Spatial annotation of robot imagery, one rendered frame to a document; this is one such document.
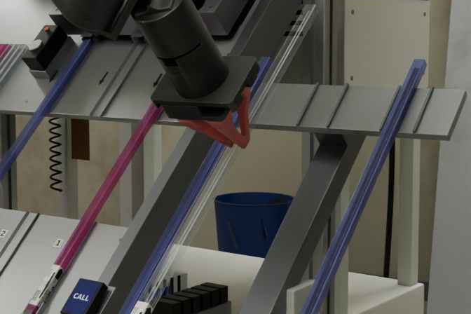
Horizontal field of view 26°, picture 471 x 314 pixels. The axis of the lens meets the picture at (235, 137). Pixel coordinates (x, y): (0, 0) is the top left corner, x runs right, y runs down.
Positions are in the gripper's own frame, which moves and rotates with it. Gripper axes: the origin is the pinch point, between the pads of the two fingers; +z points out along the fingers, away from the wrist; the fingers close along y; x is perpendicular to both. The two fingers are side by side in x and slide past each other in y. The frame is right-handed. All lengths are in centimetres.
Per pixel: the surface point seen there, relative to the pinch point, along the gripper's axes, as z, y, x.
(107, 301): 14.9, 18.6, 14.0
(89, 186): 247, 285, -166
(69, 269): 17.9, 29.9, 9.1
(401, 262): 84, 21, -42
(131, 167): 232, 251, -169
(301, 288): 18.4, -3.2, 6.1
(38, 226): 18.0, 39.7, 3.4
